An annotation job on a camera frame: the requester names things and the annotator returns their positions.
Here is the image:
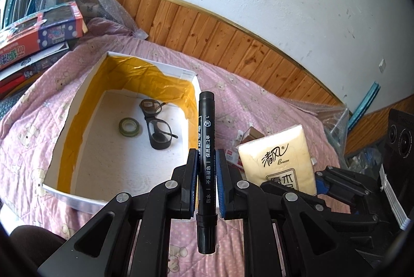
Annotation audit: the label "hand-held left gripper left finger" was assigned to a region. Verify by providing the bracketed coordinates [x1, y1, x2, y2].
[38, 148, 198, 277]

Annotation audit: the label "red printed flat box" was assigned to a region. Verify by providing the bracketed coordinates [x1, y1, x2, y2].
[0, 41, 70, 80]

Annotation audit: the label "pink bear print blanket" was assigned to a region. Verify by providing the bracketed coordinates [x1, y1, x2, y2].
[0, 18, 353, 277]

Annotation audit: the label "green tape roll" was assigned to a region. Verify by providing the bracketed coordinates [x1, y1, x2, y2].
[118, 118, 142, 137]

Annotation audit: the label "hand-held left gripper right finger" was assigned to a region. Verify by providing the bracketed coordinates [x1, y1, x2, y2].
[216, 148, 376, 277]

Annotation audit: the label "white box with yellow lining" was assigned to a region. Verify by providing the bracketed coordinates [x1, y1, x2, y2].
[42, 51, 203, 215]

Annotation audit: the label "dark cloth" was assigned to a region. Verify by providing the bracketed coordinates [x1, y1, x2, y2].
[10, 224, 67, 268]

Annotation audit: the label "wooden headboard with gold trim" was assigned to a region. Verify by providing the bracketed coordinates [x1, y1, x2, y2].
[103, 0, 395, 156]

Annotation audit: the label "red white small pack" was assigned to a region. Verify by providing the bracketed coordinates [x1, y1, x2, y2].
[225, 152, 245, 169]

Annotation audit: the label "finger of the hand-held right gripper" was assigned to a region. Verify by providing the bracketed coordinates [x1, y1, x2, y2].
[315, 166, 380, 200]
[260, 181, 380, 232]

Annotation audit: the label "cream tissue pack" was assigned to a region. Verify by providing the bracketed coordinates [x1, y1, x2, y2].
[235, 125, 318, 196]

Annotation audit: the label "black marker pen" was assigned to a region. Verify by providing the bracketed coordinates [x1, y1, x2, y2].
[196, 91, 218, 255]

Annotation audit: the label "black framed glasses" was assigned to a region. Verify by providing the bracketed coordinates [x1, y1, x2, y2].
[140, 98, 179, 150]

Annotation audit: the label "teal plastic strip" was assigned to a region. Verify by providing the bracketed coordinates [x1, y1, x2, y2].
[349, 81, 381, 133]

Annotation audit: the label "blue red toy box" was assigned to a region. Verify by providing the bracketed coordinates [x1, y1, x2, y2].
[0, 2, 88, 54]

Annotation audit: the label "small gold black box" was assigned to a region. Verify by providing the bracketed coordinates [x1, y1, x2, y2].
[242, 127, 264, 143]

